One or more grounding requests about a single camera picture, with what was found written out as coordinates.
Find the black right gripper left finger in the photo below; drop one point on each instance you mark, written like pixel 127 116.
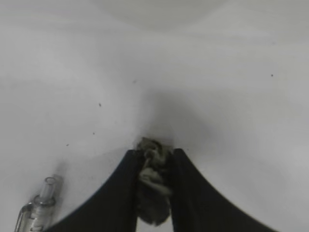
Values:
pixel 112 207

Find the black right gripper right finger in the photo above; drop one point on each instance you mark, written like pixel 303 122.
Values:
pixel 196 206

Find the grey paper ball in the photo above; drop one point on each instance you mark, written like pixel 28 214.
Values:
pixel 153 191

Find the grey white pen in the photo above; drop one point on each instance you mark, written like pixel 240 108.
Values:
pixel 37 215

